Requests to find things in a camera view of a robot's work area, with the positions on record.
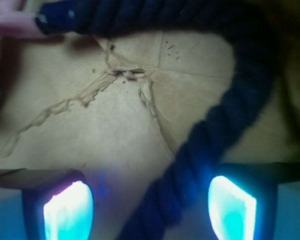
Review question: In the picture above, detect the brown paper bag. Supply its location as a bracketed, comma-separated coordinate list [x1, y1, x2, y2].
[0, 0, 300, 240]

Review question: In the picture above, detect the dark blue twisted rope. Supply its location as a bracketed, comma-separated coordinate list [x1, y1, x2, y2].
[33, 0, 281, 240]

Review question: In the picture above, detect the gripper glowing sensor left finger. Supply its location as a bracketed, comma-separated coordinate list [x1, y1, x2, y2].
[0, 168, 94, 240]

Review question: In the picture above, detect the pink plush bunny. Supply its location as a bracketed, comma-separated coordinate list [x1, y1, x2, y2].
[0, 0, 41, 106]

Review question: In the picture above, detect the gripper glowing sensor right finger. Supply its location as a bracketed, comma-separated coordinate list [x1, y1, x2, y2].
[207, 162, 300, 240]

